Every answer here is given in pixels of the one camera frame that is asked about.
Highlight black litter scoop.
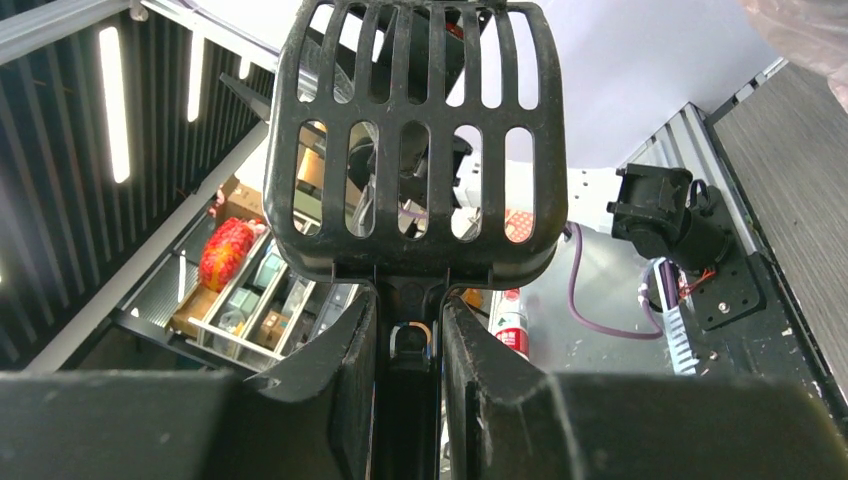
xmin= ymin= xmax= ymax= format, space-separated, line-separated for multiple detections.
xmin=262 ymin=0 xmax=570 ymax=480

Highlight bin with pink bag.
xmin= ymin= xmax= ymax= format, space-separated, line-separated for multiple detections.
xmin=740 ymin=0 xmax=847 ymax=107

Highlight red mesh bag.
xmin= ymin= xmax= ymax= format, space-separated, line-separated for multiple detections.
xmin=198 ymin=217 xmax=266 ymax=293

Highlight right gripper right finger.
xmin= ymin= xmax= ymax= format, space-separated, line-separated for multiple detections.
xmin=443 ymin=298 xmax=847 ymax=479

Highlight red white spray can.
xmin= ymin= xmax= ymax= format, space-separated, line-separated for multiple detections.
xmin=488 ymin=289 xmax=530 ymax=360

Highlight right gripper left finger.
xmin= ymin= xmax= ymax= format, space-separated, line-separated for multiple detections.
xmin=1 ymin=293 xmax=376 ymax=479

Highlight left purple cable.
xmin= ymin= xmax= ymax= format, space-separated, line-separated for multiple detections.
xmin=563 ymin=221 xmax=670 ymax=342

